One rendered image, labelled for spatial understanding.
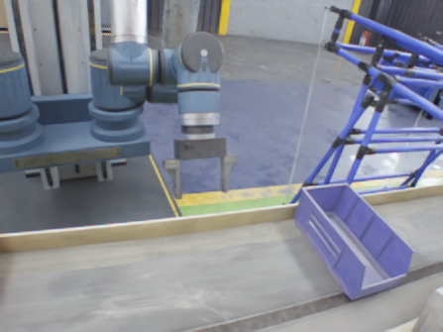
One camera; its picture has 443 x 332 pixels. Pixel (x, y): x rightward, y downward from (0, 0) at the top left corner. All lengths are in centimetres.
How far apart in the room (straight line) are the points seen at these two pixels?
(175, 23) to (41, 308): 101
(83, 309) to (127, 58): 64
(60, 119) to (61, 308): 96
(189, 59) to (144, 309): 60
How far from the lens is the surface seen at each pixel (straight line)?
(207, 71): 72
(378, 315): 92
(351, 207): 105
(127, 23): 87
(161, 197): 168
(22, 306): 85
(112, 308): 78
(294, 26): 1182
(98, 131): 134
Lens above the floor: 142
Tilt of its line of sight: 32 degrees down
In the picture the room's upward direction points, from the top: 9 degrees clockwise
